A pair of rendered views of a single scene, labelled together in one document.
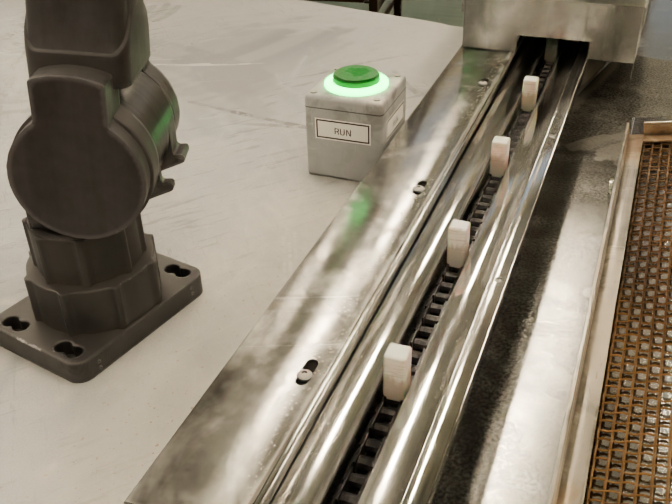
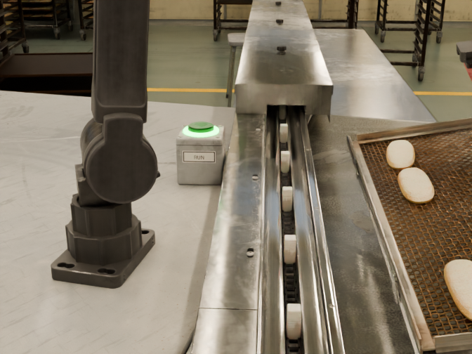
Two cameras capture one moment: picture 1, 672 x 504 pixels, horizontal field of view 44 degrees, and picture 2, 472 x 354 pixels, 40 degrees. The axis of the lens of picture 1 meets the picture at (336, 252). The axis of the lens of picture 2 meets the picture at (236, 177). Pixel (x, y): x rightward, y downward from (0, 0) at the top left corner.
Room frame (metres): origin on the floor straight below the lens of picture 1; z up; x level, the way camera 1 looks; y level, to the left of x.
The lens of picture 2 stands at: (-0.25, 0.24, 1.21)
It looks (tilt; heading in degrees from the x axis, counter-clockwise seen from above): 22 degrees down; 341
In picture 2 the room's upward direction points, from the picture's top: straight up
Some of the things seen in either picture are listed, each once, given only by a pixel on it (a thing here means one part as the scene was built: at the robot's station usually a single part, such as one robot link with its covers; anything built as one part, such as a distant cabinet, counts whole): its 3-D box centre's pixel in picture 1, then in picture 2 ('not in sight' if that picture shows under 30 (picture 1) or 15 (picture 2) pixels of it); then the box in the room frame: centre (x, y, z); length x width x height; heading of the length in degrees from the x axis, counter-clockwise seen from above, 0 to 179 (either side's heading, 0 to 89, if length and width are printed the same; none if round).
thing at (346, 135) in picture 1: (359, 142); (203, 164); (0.67, -0.02, 0.84); 0.08 x 0.08 x 0.11; 68
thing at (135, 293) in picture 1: (93, 265); (103, 229); (0.45, 0.16, 0.86); 0.12 x 0.09 x 0.08; 146
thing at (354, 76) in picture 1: (356, 81); (201, 130); (0.67, -0.02, 0.90); 0.04 x 0.04 x 0.02
